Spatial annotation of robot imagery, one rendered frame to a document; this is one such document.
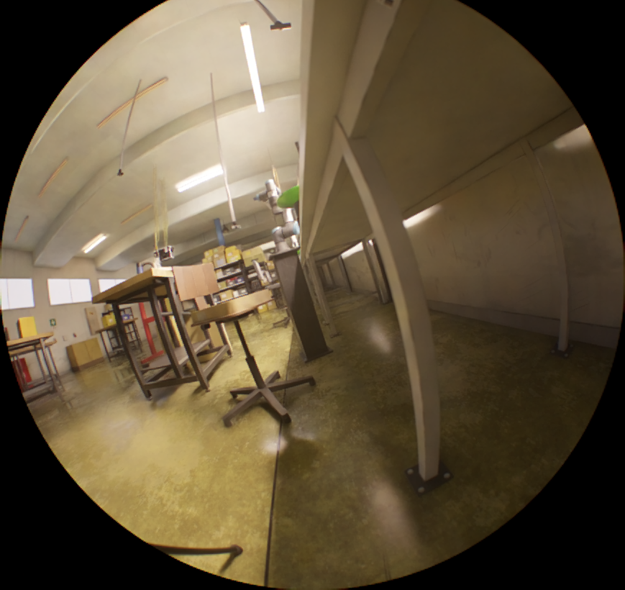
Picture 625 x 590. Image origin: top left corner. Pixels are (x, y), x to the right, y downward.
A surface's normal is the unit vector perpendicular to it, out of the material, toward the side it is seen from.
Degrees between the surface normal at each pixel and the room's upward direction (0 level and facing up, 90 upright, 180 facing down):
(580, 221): 90
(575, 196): 90
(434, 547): 0
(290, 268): 90
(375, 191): 90
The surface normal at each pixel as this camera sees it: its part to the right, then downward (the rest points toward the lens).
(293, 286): 0.25, -0.07
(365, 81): -0.95, 0.30
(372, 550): -0.30, -0.95
